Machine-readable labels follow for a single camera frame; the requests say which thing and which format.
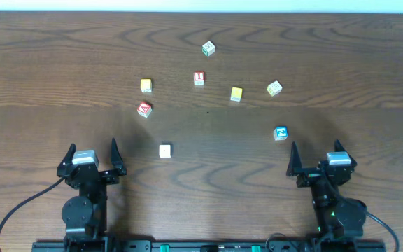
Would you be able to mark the yellow block centre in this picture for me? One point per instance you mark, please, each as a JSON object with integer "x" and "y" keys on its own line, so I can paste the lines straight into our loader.
{"x": 236, "y": 94}

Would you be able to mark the green sided wooden block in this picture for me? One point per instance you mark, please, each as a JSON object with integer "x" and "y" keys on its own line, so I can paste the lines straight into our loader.
{"x": 208, "y": 48}

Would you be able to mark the blue number 2 block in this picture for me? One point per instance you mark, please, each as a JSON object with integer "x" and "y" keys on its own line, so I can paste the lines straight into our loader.
{"x": 280, "y": 133}

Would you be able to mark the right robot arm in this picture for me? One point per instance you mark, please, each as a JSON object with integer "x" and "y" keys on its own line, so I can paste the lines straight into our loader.
{"x": 338, "y": 216}

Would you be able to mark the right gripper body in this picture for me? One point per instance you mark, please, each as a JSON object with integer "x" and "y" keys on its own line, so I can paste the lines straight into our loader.
{"x": 317, "y": 173}

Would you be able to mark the red letter I block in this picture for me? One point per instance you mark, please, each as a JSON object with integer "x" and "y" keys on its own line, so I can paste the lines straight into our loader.
{"x": 199, "y": 78}

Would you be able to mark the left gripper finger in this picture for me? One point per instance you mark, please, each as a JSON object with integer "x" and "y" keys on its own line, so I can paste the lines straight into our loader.
{"x": 69, "y": 155}
{"x": 116, "y": 159}

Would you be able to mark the red letter A block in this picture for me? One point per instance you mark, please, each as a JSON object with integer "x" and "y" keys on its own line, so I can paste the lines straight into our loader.
{"x": 144, "y": 109}

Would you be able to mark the yellow block left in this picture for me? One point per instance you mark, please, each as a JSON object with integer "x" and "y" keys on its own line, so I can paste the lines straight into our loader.
{"x": 146, "y": 85}

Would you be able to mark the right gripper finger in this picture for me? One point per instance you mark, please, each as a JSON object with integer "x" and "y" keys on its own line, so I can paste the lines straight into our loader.
{"x": 295, "y": 164}
{"x": 338, "y": 146}

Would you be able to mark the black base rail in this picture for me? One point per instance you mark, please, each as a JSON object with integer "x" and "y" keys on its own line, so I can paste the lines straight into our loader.
{"x": 181, "y": 246}

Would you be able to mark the yellow sided tilted block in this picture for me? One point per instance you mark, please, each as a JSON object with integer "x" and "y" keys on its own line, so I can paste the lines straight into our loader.
{"x": 274, "y": 88}

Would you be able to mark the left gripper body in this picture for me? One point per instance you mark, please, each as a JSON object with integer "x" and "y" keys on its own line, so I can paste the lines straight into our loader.
{"x": 92, "y": 173}

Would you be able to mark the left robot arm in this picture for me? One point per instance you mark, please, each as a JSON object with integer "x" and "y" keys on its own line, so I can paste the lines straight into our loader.
{"x": 85, "y": 215}

